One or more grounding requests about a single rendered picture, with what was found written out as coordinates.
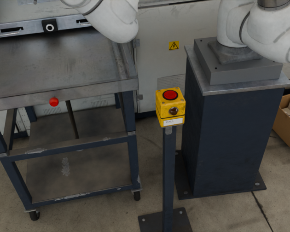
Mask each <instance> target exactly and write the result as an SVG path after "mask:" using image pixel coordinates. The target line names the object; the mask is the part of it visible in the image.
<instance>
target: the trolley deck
mask: <svg viewBox="0 0 290 232"><path fill-rule="evenodd" d="M123 47H124V50H125V53H126V56H127V60H128V66H129V73H130V76H131V79H126V80H120V77H119V74H118V69H117V65H116V61H115V57H114V53H113V49H112V45H111V41H110V39H108V38H107V37H105V36H104V35H102V34H101V33H100V32H98V31H97V30H96V29H95V28H94V27H93V26H88V27H81V28H73V29H63V30H58V31H56V32H49V33H44V32H41V33H33V34H26V35H16V36H8V37H0V111H1V110H10V109H16V108H22V107H28V106H34V105H41V104H49V100H50V98H52V97H53V96H55V97H56V98H57V99H58V100H59V102H61V101H67V100H74V99H82V98H88V97H94V96H100V95H107V94H113V93H121V92H127V91H133V90H139V79H138V74H137V71H136V68H135V65H134V62H133V58H132V55H131V52H130V50H129V46H128V43H123Z"/></svg>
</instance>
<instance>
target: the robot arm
mask: <svg viewBox="0 0 290 232"><path fill-rule="evenodd" d="M60 1H61V2H62V3H64V4H65V5H67V6H69V7H72V8H74V9H76V10H77V11H78V12H79V13H81V14H82V15H83V16H84V17H85V18H86V20H87V21H88V22H89V23H90V24H91V25H92V26H93V27H94V28H95V29H96V30H97V31H98V32H100V33H101V34H102V35H104V36H105V37H107V38H108V39H110V40H112V41H114V42H117V43H127V42H130V41H131V40H132V39H134V38H135V36H136V35H137V32H138V30H139V25H138V20H137V19H136V13H137V12H138V2H139V0H60ZM207 46H208V47H210V48H211V49H212V51H213V52H214V54H215V55H216V56H217V58H218V59H219V63H220V64H222V65H226V64H229V63H234V62H240V61H246V60H252V59H263V57H265V58H267V59H269V60H272V61H274V62H279V63H290V0H221V1H220V5H219V9H218V17H217V38H216V41H208V43H207Z"/></svg>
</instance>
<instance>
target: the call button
mask: <svg viewBox="0 0 290 232"><path fill-rule="evenodd" d="M176 96H177V94H176V92H174V91H166V92H165V93H164V97H166V98H168V99H174V98H175V97H176Z"/></svg>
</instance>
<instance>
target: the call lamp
mask: <svg viewBox="0 0 290 232"><path fill-rule="evenodd" d="M178 112H179V109H178V107H171V108H170V109H169V110H168V113H169V114H170V115H173V116H174V115H176V114H177V113H178Z"/></svg>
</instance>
